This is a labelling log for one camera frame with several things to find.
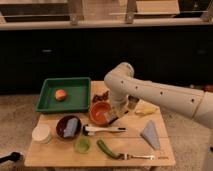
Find metal fork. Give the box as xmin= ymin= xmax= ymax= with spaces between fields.
xmin=119 ymin=153 xmax=155 ymax=160

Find green plastic tray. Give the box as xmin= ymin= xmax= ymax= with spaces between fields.
xmin=36 ymin=77 xmax=91 ymax=114

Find green chili pepper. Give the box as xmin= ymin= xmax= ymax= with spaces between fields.
xmin=96 ymin=139 xmax=120 ymax=159

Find blue sponge in bowl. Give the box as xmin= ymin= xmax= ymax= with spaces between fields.
xmin=63 ymin=118 xmax=78 ymax=138

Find wooden table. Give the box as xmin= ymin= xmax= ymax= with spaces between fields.
xmin=24 ymin=80 xmax=177 ymax=171

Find black object on floor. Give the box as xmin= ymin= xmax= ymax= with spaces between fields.
xmin=0 ymin=152 xmax=21 ymax=164

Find white round container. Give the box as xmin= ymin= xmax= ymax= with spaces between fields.
xmin=32 ymin=124 xmax=52 ymax=143

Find green plastic cup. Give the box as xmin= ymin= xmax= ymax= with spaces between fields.
xmin=74 ymin=137 xmax=91 ymax=154

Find peach fruit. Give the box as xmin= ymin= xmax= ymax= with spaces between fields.
xmin=55 ymin=89 xmax=67 ymax=101

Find dark red bowl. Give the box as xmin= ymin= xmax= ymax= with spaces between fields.
xmin=56 ymin=115 xmax=81 ymax=140

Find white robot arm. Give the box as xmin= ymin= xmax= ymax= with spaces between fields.
xmin=104 ymin=62 xmax=213 ymax=171

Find orange bowl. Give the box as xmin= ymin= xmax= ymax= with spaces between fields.
xmin=89 ymin=102 xmax=111 ymax=126

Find dark grapes bunch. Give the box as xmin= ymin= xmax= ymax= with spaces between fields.
xmin=92 ymin=91 xmax=109 ymax=103

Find metal cup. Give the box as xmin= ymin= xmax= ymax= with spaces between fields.
xmin=128 ymin=96 xmax=139 ymax=110

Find grey folded cloth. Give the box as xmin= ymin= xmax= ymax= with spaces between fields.
xmin=140 ymin=120 xmax=161 ymax=150

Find banana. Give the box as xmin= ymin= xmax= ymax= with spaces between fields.
xmin=135 ymin=107 xmax=157 ymax=116

